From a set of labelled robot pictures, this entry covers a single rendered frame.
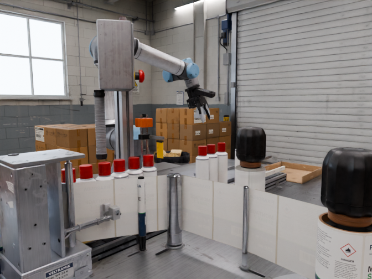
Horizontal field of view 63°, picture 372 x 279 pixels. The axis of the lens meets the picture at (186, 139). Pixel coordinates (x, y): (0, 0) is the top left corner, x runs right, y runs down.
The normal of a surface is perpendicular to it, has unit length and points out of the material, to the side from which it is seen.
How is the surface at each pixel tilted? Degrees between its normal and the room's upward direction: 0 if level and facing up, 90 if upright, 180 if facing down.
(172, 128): 88
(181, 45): 90
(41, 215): 90
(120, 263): 0
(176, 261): 0
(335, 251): 90
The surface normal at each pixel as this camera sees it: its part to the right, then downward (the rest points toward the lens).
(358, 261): -0.18, 0.12
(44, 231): 0.74, 0.08
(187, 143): -0.65, 0.07
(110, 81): 0.22, 0.12
